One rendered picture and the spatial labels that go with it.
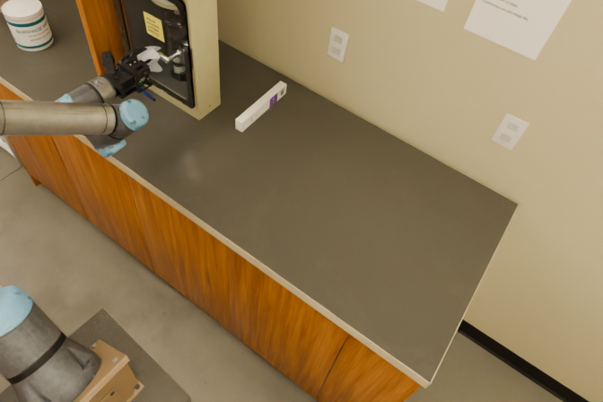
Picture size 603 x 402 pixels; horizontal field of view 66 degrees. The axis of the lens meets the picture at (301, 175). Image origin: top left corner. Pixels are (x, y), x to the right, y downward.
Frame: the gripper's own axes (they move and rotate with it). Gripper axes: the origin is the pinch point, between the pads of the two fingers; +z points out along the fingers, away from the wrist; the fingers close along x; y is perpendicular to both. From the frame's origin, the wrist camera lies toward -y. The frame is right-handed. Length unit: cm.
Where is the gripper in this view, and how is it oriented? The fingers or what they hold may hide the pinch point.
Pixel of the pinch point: (155, 51)
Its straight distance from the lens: 152.7
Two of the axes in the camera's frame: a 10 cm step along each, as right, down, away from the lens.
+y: 8.1, 5.0, -3.0
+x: 1.1, -6.2, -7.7
